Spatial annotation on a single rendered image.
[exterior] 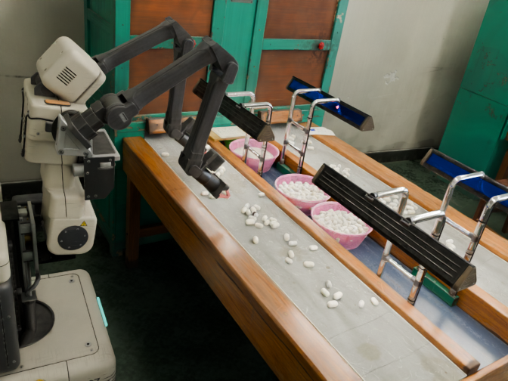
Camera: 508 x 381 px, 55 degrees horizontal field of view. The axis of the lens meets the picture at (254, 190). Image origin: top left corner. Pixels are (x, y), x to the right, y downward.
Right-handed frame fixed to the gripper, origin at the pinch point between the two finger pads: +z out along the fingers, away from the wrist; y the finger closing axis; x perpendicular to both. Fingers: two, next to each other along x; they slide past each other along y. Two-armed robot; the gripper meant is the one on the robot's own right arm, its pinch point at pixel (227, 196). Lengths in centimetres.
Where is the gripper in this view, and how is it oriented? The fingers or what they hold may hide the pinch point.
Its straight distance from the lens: 192.5
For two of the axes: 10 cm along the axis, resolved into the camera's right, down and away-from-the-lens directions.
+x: -6.7, 7.4, 0.1
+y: -5.2, -4.8, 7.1
